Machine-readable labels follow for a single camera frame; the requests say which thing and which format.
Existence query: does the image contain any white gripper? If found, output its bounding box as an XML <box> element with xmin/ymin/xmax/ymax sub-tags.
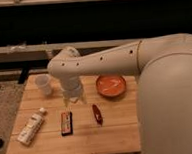
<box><xmin>60</xmin><ymin>76</ymin><xmax>87</xmax><ymax>108</ymax></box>

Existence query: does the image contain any white squeeze bottle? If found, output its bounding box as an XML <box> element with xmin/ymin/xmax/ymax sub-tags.
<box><xmin>17</xmin><ymin>108</ymin><xmax>47</xmax><ymax>145</ymax></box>

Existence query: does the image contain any grey metal rail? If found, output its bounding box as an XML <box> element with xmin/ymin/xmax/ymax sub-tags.
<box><xmin>0</xmin><ymin>38</ymin><xmax>138</xmax><ymax>63</ymax></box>

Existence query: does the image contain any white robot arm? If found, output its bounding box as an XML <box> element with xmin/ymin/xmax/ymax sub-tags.
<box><xmin>47</xmin><ymin>33</ymin><xmax>192</xmax><ymax>154</ymax></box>

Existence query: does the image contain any orange plate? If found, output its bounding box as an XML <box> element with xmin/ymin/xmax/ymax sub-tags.
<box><xmin>96</xmin><ymin>75</ymin><xmax>127</xmax><ymax>98</ymax></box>

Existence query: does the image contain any black red snack bar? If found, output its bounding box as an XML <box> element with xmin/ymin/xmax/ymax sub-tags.
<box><xmin>61</xmin><ymin>112</ymin><xmax>73</xmax><ymax>136</ymax></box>

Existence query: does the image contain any translucent plastic cup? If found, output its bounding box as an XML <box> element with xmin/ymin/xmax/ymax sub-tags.
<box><xmin>35</xmin><ymin>74</ymin><xmax>53</xmax><ymax>96</ymax></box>

